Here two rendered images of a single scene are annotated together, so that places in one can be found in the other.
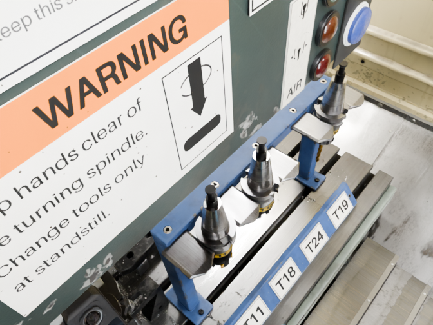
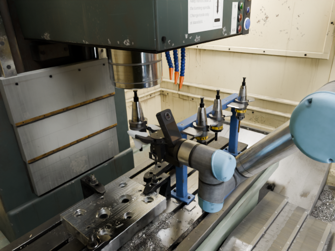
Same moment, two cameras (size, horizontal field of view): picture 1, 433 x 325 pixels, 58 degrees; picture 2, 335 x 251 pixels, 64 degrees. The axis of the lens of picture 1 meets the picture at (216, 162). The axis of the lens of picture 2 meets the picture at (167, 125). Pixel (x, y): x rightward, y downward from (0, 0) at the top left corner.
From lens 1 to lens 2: 0.64 m
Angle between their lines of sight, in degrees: 28
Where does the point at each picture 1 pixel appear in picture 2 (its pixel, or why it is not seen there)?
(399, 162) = not seen: hidden behind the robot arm
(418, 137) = not seen: hidden behind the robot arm
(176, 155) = (213, 21)
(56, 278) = (193, 29)
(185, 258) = (190, 132)
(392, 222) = (281, 184)
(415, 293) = (300, 212)
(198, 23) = not seen: outside the picture
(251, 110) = (225, 26)
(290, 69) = (233, 21)
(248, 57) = (225, 8)
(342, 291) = (260, 208)
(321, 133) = (239, 105)
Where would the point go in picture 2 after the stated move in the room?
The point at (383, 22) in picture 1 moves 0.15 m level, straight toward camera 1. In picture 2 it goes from (258, 91) to (256, 99)
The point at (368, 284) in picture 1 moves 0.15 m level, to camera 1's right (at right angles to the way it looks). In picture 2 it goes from (274, 206) to (304, 203)
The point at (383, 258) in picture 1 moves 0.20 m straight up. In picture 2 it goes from (280, 197) to (286, 164)
